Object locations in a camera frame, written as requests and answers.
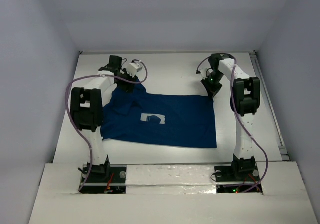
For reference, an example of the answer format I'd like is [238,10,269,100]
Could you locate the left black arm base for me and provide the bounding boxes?
[79,162,127,195]

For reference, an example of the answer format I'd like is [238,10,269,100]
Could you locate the purple cable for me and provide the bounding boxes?
[196,54,269,194]
[65,59,148,192]

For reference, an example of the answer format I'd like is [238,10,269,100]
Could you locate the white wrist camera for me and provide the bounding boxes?
[126,62,143,77]
[200,67,213,80]

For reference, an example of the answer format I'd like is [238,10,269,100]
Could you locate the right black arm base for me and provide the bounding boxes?
[210,165,263,194]

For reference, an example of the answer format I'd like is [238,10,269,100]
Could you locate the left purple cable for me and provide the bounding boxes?
[65,59,148,192]

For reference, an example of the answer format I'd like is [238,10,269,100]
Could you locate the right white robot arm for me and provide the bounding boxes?
[196,53,261,182]

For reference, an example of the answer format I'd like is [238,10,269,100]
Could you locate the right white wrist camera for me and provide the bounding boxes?
[200,67,213,80]

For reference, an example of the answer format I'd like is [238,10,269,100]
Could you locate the blue mickey mouse t-shirt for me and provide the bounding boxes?
[100,84,218,149]

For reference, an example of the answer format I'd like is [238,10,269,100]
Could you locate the aluminium rail at table edge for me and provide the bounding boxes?
[249,51,291,162]

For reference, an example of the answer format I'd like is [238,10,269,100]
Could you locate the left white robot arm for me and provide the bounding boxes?
[67,55,146,182]

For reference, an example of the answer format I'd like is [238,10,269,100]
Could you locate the silver foil tape strip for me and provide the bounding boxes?
[125,164,217,195]

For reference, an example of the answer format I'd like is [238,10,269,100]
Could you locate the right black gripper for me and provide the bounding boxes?
[201,70,225,101]

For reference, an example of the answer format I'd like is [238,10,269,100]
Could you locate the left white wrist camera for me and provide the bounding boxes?
[126,62,143,77]

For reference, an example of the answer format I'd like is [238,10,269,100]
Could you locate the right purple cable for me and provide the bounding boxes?
[196,54,269,194]

